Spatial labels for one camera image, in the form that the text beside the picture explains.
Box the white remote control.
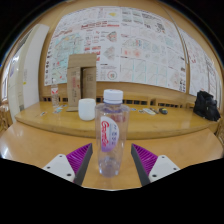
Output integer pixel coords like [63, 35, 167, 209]
[142, 107, 157, 116]

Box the black bag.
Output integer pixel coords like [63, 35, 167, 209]
[192, 90, 222, 122]

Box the wooden slatted wall ledge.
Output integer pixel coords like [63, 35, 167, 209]
[39, 94, 198, 110]

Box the open brown cardboard box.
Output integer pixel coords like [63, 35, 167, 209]
[66, 53, 98, 112]

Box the wall poster display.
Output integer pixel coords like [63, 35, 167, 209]
[43, 5, 223, 108]

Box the small red-labelled clear bottle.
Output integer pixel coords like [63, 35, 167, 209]
[50, 78, 60, 108]

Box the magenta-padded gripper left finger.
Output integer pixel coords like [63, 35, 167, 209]
[42, 142, 94, 187]

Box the clear plastic water bottle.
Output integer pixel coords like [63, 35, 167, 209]
[94, 88, 130, 178]

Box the white cup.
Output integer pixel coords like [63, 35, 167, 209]
[77, 97, 97, 122]

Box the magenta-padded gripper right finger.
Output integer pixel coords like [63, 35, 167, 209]
[130, 143, 181, 187]

